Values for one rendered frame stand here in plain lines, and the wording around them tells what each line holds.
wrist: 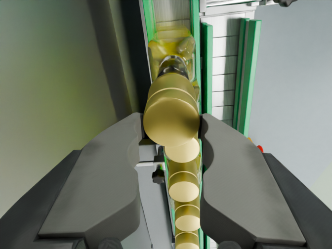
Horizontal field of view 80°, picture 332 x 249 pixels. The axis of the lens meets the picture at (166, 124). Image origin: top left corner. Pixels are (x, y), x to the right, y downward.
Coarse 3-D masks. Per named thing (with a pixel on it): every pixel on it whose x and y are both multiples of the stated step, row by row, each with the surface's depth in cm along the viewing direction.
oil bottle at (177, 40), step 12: (156, 36) 26; (168, 36) 24; (180, 36) 23; (192, 36) 24; (156, 48) 22; (168, 48) 21; (180, 48) 21; (192, 48) 22; (156, 60) 22; (192, 60) 22; (156, 72) 22; (192, 72) 22
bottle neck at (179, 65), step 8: (168, 56) 21; (176, 56) 21; (160, 64) 21; (168, 64) 18; (176, 64) 18; (184, 64) 21; (160, 72) 17; (168, 72) 17; (176, 72) 17; (184, 72) 17
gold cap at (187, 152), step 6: (186, 144) 18; (192, 144) 18; (198, 144) 18; (168, 150) 19; (174, 150) 19; (180, 150) 19; (186, 150) 19; (192, 150) 19; (198, 150) 19; (168, 156) 19; (174, 156) 19; (180, 156) 19; (186, 156) 19; (192, 156) 19; (180, 162) 20
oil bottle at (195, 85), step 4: (196, 80) 28; (192, 84) 26; (196, 84) 26; (196, 88) 25; (196, 92) 25; (200, 92) 25; (196, 96) 24; (200, 96) 25; (196, 100) 24; (200, 100) 26; (200, 104) 26; (200, 108) 26; (200, 112) 26
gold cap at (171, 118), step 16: (160, 80) 14; (176, 80) 13; (160, 96) 11; (176, 96) 11; (192, 96) 12; (144, 112) 11; (160, 112) 11; (176, 112) 11; (192, 112) 11; (144, 128) 12; (160, 128) 12; (176, 128) 12; (192, 128) 12; (160, 144) 12; (176, 144) 12
